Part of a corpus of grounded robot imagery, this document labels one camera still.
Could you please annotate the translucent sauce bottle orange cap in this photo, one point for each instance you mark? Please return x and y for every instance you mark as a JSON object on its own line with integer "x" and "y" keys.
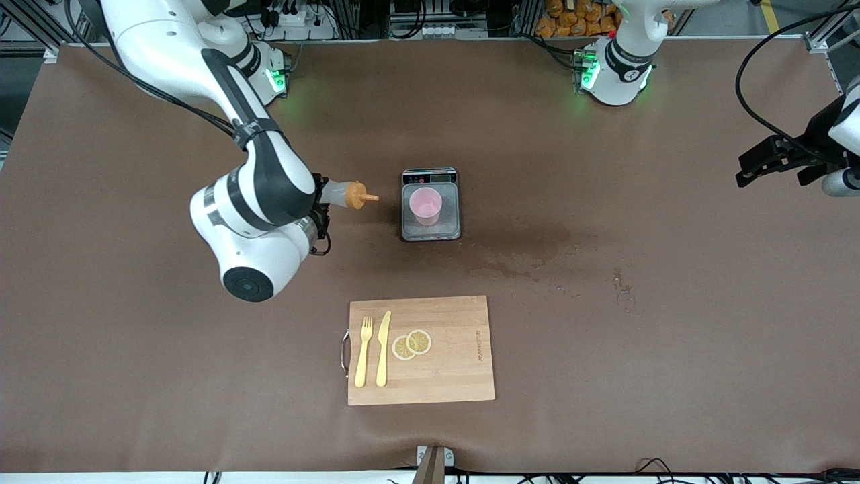
{"x": 353, "y": 195}

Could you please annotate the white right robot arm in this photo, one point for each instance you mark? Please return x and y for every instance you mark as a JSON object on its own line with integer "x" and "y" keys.
{"x": 255, "y": 195}

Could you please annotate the white connector box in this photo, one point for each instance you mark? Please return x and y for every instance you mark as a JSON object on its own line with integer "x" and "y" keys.
{"x": 450, "y": 30}

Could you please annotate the yellow plastic knife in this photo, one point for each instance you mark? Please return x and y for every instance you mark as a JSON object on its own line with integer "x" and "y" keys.
{"x": 383, "y": 349}

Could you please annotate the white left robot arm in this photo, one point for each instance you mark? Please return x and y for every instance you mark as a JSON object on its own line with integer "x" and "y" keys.
{"x": 615, "y": 74}

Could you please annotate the pink cup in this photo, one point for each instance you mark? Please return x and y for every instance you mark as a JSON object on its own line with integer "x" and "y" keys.
{"x": 426, "y": 205}

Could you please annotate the dried lemon slice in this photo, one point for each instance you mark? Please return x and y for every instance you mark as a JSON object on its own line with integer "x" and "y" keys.
{"x": 420, "y": 341}

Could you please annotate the silver digital kitchen scale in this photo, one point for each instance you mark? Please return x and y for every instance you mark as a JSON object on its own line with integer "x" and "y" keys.
{"x": 431, "y": 233}

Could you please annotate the white power strip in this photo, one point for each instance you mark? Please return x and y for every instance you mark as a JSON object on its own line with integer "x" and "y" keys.
{"x": 295, "y": 20}

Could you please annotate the aluminium frame profile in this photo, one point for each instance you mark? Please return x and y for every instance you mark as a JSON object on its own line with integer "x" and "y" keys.
{"x": 51, "y": 54}
{"x": 816, "y": 44}

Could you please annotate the orange snack packets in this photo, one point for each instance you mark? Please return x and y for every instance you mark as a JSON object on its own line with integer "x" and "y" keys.
{"x": 571, "y": 23}

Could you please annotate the grey metal table bracket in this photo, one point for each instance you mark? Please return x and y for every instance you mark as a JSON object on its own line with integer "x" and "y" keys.
{"x": 449, "y": 457}

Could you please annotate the brown wooden post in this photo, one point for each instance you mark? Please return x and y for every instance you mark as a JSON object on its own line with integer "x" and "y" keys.
{"x": 430, "y": 470}

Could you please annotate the yellow plastic fork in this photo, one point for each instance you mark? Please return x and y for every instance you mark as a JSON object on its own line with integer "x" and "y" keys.
{"x": 363, "y": 356}

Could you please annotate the wooden cutting board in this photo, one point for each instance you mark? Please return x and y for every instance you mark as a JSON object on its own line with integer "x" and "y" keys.
{"x": 457, "y": 376}

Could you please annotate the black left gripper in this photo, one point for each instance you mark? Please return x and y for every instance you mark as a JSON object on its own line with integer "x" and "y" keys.
{"x": 811, "y": 146}

